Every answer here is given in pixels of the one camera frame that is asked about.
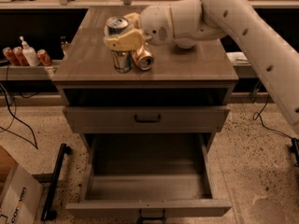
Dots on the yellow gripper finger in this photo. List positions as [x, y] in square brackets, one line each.
[133, 19]
[126, 41]

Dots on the blue silver redbull can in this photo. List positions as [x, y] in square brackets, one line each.
[122, 59]

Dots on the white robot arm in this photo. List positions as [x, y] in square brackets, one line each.
[185, 22]

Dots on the crushed gold can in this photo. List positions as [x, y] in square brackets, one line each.
[143, 58]

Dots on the grey drawer cabinet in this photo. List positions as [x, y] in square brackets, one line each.
[200, 76]

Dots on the red can right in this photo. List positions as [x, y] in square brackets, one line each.
[44, 57]

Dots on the red can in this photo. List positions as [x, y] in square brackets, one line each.
[44, 57]
[20, 57]
[8, 53]

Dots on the upper grey drawer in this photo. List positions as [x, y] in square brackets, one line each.
[199, 119]

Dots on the red can far left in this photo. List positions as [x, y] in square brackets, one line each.
[8, 53]

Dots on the open lower grey drawer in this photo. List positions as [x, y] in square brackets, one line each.
[148, 176]

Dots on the white bowl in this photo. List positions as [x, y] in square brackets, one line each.
[185, 43]

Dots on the small dark bottle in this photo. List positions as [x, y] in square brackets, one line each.
[64, 45]

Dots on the white pump bottle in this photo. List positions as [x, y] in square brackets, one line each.
[29, 53]

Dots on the white folded cloth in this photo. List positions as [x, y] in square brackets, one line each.
[237, 57]

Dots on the grey right shelf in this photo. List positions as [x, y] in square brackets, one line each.
[243, 69]

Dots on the grey shelf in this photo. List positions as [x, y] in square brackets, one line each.
[243, 69]
[18, 73]

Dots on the grey left shelf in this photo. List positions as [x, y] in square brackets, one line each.
[18, 73]

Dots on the cardboard box with logo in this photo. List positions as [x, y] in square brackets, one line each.
[20, 193]

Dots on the black bar on floor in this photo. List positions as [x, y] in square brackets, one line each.
[48, 213]

